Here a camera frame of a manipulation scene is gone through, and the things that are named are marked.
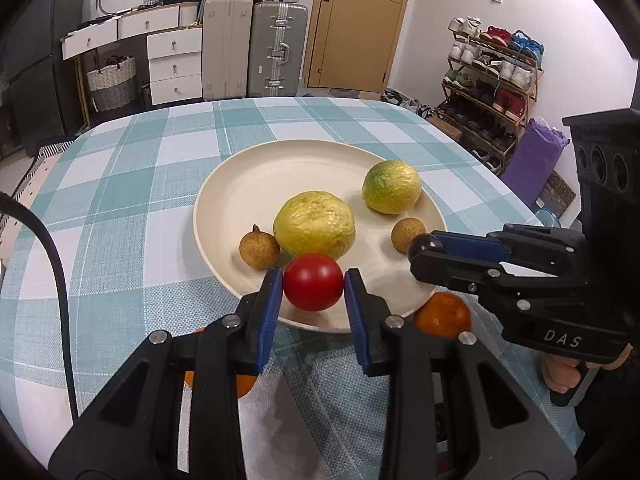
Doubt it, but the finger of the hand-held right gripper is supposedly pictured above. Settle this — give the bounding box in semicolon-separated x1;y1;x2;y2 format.
432;224;587;276
410;247;591;311

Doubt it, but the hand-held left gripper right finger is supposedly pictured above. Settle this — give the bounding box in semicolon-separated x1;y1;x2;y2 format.
344;268;578;480

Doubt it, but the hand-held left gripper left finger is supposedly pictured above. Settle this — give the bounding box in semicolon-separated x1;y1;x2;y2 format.
47;266;286;480

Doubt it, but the round brown longan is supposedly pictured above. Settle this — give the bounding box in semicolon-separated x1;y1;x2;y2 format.
391;217;427;253

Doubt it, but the brown longan with stem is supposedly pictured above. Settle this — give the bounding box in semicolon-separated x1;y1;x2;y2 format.
239;224;281;269

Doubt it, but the green-yellow citrus fruit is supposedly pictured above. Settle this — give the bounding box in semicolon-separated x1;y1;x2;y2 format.
361;160;422;215

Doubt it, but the large yellow wrinkled fruit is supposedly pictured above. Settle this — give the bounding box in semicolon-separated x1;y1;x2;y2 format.
273;191;357;261

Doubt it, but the cream round plate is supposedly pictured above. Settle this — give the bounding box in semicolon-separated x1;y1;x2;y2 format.
193;140;448;333

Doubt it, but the person's right hand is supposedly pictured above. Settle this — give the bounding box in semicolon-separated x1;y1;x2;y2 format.
540;344;635;394

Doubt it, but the orange mandarin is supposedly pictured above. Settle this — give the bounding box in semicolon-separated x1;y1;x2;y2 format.
184;327;258;400
414;292;472;339

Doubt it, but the patterned brown bag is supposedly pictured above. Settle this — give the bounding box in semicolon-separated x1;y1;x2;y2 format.
537;170;578;211

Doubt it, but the purple bag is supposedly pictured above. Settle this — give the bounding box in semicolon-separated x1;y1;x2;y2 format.
500;117;571;208

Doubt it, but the brown cardboard box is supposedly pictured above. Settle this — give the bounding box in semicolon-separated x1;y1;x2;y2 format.
427;117;463;143

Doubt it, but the pile of floor shoes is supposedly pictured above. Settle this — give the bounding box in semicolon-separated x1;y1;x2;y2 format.
380;87;433;118

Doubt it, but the wooden shoe rack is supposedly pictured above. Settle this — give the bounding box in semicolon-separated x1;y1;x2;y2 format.
435;17;544;176

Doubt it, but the group of assorted shoes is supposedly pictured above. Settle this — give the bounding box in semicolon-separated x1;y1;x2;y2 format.
437;17;544;173

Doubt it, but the teal checked tablecloth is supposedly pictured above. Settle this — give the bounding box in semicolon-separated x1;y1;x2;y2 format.
0;96;586;480

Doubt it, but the tan wooden door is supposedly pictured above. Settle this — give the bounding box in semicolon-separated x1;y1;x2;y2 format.
302;0;417;93

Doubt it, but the white drawer dresser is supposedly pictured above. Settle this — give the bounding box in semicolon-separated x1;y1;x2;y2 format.
61;1;205;131

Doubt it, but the silver suitcase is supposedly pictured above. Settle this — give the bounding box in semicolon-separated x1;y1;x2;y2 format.
247;1;309;98

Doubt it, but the beige suitcase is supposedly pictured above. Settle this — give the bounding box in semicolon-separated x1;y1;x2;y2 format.
201;0;254;102

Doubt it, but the woven laundry basket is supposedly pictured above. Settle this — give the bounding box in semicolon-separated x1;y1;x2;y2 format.
86;55;138;113

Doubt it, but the dark grey refrigerator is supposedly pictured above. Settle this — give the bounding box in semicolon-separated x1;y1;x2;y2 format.
7;0;76;161

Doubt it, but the black cable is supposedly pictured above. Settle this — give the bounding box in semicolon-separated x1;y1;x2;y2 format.
0;192;81;421

